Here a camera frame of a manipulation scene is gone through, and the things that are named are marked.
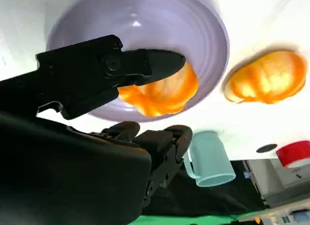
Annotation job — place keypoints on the pale green mug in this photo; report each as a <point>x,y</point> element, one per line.
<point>209,159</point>

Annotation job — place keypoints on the black round table grommet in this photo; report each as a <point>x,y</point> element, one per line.
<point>266,148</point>

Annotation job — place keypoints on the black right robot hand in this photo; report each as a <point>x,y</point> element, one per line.
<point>72,174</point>

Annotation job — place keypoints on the grey machine housing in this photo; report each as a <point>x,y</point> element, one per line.
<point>278,181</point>

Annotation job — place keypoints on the orange white toy bread roll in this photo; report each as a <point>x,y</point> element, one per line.
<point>266,77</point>
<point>167,94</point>

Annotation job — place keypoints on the red round button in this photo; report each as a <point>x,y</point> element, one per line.
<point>294,152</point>

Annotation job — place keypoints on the green cloth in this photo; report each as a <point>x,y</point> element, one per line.
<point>189,219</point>

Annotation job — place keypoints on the lilac plate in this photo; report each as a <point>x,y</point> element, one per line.
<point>157,24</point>

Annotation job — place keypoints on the black cloth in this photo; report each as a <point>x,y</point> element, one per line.
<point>206,198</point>

